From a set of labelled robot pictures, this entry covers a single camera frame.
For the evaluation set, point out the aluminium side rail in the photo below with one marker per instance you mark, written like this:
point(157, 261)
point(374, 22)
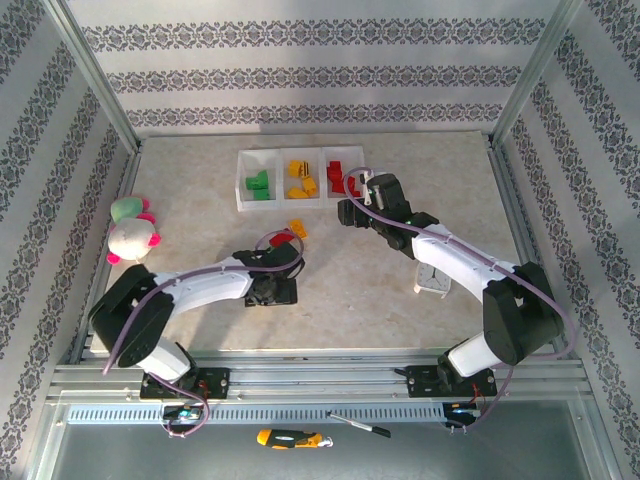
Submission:
point(511, 200)
point(131, 172)

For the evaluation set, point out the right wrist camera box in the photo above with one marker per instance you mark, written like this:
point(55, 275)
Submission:
point(372, 182)

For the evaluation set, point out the white green pink plush toy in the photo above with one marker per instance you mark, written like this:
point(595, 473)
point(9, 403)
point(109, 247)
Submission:
point(132, 240)

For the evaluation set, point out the small circuit board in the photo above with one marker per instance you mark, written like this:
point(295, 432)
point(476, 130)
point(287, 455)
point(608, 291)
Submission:
point(462, 411)
point(182, 413)

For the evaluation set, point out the grey metal shelf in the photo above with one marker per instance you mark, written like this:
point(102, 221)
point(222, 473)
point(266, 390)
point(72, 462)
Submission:
point(450, 455)

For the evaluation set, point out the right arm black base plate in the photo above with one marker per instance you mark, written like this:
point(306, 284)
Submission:
point(420, 382)

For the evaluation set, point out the white alarm clock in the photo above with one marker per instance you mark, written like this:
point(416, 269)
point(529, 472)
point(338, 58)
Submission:
point(432, 280)

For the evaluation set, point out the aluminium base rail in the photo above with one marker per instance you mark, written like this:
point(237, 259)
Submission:
point(310, 382)

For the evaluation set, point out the aluminium frame post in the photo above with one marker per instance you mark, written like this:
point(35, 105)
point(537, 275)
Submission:
point(537, 70)
point(95, 75)

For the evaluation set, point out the white plastic bin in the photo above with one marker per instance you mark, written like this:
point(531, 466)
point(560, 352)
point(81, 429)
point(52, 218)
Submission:
point(250, 160)
point(357, 155)
point(295, 204)

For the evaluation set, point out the orange black utility knife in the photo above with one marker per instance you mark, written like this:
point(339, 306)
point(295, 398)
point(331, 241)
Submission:
point(290, 439)

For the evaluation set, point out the yellow black striped lego piece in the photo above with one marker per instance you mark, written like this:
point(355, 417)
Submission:
point(308, 170)

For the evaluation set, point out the black marker pen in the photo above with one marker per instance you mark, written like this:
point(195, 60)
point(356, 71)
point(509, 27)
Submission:
point(370, 428)

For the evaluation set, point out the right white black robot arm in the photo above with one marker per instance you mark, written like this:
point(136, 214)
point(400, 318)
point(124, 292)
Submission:
point(450, 260)

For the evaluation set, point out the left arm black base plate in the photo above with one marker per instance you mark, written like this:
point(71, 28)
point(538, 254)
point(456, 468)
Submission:
point(217, 382)

